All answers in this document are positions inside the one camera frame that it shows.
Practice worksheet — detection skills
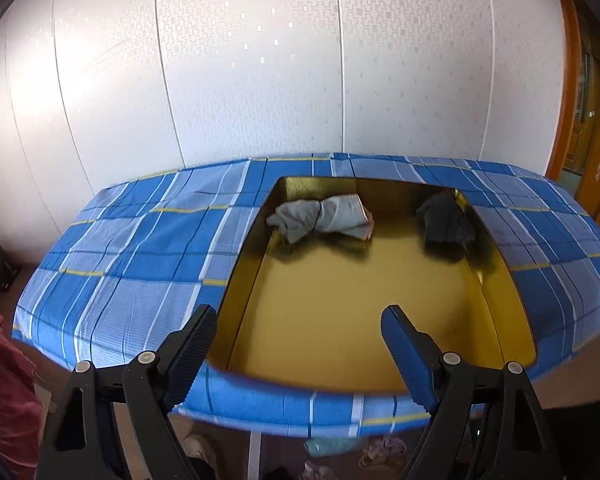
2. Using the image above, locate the teal fluffy sock bundle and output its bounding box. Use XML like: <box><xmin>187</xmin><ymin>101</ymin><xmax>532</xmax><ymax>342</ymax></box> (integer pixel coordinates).
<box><xmin>304</xmin><ymin>437</ymin><xmax>367</xmax><ymax>458</ymax></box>

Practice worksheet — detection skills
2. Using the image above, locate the red cloth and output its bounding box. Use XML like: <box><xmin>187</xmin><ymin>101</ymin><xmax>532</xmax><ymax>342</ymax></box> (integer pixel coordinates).
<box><xmin>0</xmin><ymin>313</ymin><xmax>42</xmax><ymax>479</ymax></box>

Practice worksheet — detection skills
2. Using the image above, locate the wooden door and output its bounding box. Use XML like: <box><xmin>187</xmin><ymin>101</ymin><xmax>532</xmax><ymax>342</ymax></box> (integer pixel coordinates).
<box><xmin>545</xmin><ymin>0</ymin><xmax>600</xmax><ymax>227</ymax></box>

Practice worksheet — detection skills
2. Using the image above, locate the blue plaid tablecloth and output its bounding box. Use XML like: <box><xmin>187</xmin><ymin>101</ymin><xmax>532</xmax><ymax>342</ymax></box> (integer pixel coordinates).
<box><xmin>12</xmin><ymin>153</ymin><xmax>600</xmax><ymax>438</ymax></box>

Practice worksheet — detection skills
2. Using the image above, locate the yellow cream cloth bundle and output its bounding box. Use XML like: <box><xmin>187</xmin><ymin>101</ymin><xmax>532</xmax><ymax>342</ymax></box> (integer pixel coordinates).
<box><xmin>358</xmin><ymin>436</ymin><xmax>406</xmax><ymax>470</ymax></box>

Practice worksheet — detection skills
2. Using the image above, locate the grey sock bundle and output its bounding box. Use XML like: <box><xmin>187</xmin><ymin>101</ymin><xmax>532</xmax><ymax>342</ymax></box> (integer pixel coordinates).
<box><xmin>266</xmin><ymin>194</ymin><xmax>374</xmax><ymax>244</ymax></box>

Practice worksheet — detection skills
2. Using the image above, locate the black sock bundle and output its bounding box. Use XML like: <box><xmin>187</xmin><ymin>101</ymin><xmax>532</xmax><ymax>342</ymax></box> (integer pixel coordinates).
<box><xmin>416</xmin><ymin>192</ymin><xmax>476</xmax><ymax>254</ymax></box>

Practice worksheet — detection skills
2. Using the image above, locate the dark tin box gold interior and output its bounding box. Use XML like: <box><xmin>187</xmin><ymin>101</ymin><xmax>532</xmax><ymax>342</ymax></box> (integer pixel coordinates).
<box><xmin>208</xmin><ymin>177</ymin><xmax>538</xmax><ymax>394</ymax></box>

